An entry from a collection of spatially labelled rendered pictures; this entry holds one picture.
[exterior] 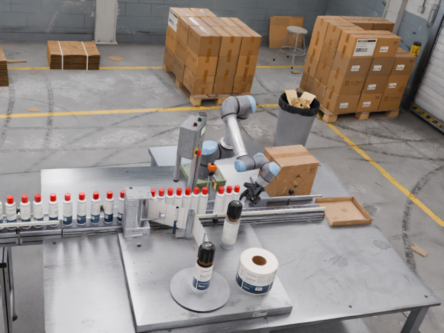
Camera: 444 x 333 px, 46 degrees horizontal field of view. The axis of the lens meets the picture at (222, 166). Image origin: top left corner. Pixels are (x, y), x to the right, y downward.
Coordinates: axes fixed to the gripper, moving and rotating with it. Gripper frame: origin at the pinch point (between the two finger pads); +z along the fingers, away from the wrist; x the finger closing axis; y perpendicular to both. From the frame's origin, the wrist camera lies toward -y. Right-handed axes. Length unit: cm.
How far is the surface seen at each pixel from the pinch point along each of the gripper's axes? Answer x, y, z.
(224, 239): -17.0, 31.0, 8.9
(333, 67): 214, -304, -94
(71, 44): -25, -472, 99
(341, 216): 69, 5, -28
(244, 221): 6.7, 5.9, 5.3
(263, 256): -10, 56, -4
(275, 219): 24.6, 5.9, -5.0
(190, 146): -54, 0, -20
